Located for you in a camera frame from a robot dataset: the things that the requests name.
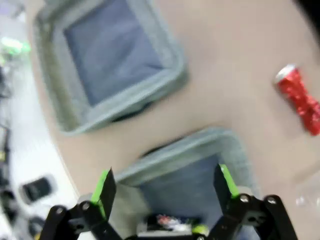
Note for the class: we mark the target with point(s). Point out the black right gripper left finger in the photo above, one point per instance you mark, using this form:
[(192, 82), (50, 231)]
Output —
[(106, 192)]

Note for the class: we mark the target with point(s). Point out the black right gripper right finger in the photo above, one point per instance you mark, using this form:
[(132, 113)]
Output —
[(227, 185)]

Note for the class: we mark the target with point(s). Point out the crushed silver can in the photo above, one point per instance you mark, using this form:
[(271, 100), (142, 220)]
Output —
[(172, 219)]

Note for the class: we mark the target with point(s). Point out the clear plastic cup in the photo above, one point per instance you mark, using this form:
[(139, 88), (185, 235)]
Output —
[(308, 190)]

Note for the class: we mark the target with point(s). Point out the crushed red can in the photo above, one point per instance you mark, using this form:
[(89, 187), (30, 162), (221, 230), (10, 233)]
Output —
[(297, 97)]

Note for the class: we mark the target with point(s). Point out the grey fabric basket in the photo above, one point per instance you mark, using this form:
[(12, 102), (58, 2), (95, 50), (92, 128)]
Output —
[(112, 50), (180, 180)]

